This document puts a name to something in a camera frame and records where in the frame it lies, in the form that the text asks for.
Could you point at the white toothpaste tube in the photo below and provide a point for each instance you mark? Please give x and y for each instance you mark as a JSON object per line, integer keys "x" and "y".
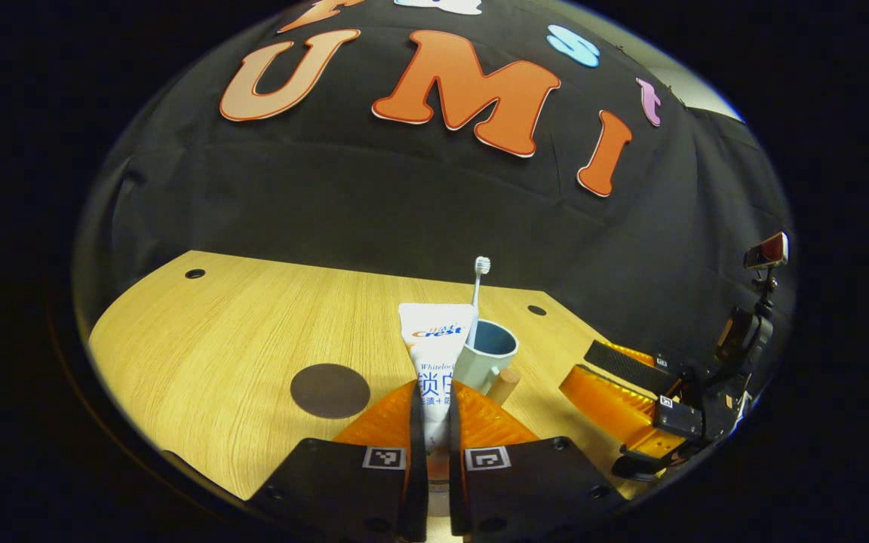
{"x": 434, "y": 339}

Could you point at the black backdrop cloth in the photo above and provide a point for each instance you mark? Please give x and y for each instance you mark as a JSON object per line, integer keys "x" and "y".
{"x": 404, "y": 204}

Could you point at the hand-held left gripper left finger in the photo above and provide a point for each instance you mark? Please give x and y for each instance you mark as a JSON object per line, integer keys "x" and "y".
{"x": 344, "y": 490}

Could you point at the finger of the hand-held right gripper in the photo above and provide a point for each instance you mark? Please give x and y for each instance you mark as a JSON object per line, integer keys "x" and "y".
{"x": 608, "y": 403}
{"x": 619, "y": 362}

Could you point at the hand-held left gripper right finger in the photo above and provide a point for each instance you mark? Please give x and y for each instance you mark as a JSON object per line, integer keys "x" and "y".
{"x": 540, "y": 486}

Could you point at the pale blue toothbrush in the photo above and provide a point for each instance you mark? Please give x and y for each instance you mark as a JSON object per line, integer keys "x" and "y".
{"x": 477, "y": 294}

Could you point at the brown round coaster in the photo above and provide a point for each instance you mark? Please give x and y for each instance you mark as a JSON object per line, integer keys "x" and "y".
{"x": 329, "y": 392}

